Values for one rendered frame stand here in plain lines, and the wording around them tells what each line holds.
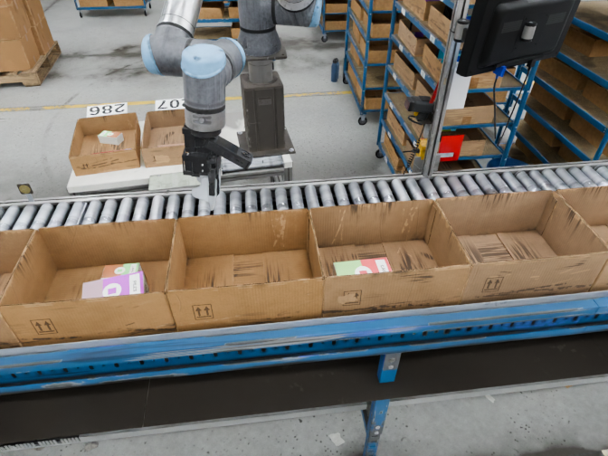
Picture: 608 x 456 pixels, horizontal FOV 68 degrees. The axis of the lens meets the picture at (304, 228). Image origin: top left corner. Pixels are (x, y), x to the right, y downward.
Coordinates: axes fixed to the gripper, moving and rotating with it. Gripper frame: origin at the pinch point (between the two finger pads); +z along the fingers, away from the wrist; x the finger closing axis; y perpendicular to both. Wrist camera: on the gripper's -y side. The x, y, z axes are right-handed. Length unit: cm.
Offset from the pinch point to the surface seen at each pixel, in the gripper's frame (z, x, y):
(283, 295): 18.0, 14.5, -19.1
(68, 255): 29, -7, 46
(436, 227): 13, -14, -65
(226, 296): 17.8, 16.3, -4.8
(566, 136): 36, -156, -187
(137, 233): 20.3, -9.3, 24.7
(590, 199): 5, -26, -117
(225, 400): 58, 20, -5
